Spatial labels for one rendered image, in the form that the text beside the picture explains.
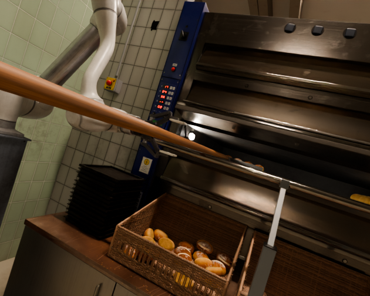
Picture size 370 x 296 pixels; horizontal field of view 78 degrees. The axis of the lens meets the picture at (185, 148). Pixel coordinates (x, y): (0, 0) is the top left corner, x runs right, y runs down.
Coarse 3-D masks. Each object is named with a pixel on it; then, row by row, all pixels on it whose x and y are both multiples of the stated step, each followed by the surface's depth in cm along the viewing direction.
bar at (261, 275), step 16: (160, 144) 114; (176, 144) 112; (208, 160) 105; (224, 160) 103; (256, 176) 97; (272, 176) 95; (304, 192) 91; (320, 192) 88; (368, 208) 82; (272, 224) 80; (272, 240) 75; (272, 256) 71; (256, 272) 72; (256, 288) 72
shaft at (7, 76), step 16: (0, 64) 24; (0, 80) 24; (16, 80) 25; (32, 80) 27; (32, 96) 28; (48, 96) 29; (64, 96) 31; (80, 96) 34; (80, 112) 35; (96, 112) 37; (112, 112) 41; (128, 128) 48; (144, 128) 52; (160, 128) 61; (192, 144) 87
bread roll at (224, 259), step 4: (220, 256) 124; (224, 256) 123; (228, 256) 124; (220, 260) 123; (224, 260) 122; (228, 260) 122; (232, 260) 124; (224, 264) 121; (228, 264) 121; (228, 268) 122
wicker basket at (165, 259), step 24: (144, 216) 130; (168, 216) 144; (192, 216) 140; (216, 216) 136; (120, 240) 105; (144, 240) 101; (192, 240) 135; (216, 240) 132; (240, 240) 116; (144, 264) 100; (168, 264) 96; (192, 264) 92; (168, 288) 95; (192, 288) 101; (216, 288) 89
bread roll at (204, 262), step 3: (198, 258) 118; (201, 258) 118; (204, 258) 118; (207, 258) 119; (195, 261) 118; (198, 261) 117; (201, 261) 117; (204, 261) 117; (207, 261) 117; (210, 261) 118; (198, 264) 116; (201, 264) 116; (204, 264) 116; (207, 264) 116; (210, 264) 117; (204, 267) 115
